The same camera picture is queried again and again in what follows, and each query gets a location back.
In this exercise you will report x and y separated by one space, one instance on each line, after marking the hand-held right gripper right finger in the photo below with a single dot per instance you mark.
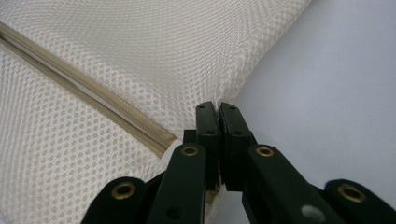
235 140

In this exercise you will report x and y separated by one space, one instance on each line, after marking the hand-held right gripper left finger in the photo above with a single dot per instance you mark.
207 130

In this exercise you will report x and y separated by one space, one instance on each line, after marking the cream mesh laundry bag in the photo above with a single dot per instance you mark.
109 77

